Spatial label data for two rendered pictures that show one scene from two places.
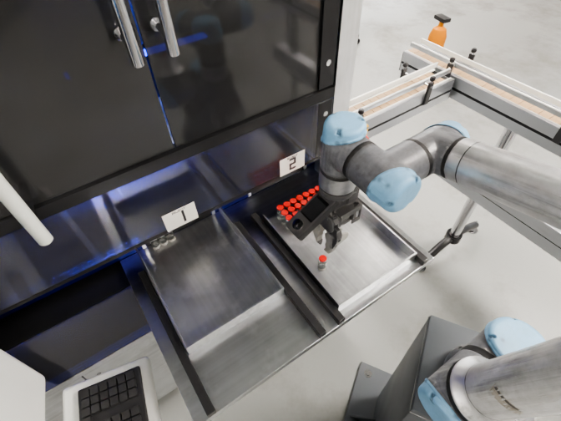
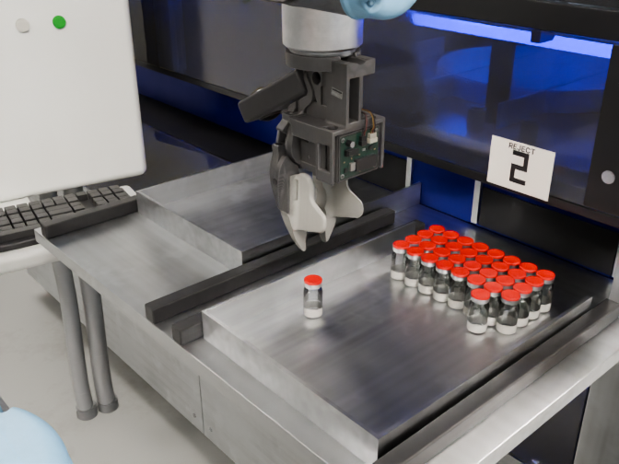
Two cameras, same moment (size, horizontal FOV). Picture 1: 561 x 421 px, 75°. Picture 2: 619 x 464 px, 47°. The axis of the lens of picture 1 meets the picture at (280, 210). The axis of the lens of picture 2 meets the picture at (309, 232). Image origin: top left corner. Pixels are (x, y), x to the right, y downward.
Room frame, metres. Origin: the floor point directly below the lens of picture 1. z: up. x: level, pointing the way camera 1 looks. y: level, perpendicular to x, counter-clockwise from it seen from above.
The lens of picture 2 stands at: (0.40, -0.78, 1.32)
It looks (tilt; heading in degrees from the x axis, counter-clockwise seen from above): 26 degrees down; 81
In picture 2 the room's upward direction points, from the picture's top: straight up
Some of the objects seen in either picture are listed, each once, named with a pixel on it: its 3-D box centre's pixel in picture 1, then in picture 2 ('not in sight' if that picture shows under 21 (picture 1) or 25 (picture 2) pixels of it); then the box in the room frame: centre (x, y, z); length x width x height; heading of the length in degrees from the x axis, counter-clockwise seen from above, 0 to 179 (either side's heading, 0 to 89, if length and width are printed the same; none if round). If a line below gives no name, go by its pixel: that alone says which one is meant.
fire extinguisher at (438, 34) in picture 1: (433, 52); not in sight; (2.90, -1.30, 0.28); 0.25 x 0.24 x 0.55; 65
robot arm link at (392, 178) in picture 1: (388, 174); not in sight; (0.44, -0.18, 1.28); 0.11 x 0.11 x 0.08; 32
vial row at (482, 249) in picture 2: (302, 200); (485, 266); (0.73, -0.07, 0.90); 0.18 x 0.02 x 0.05; 122
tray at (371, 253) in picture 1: (335, 236); (399, 317); (0.60, -0.15, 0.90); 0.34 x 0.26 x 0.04; 32
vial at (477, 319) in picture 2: not in sight; (478, 310); (0.69, -0.16, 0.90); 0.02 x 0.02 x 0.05
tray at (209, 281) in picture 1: (205, 268); (280, 197); (0.52, 0.20, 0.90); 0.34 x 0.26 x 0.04; 32
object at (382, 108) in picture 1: (381, 103); not in sight; (1.21, -0.40, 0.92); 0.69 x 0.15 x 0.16; 122
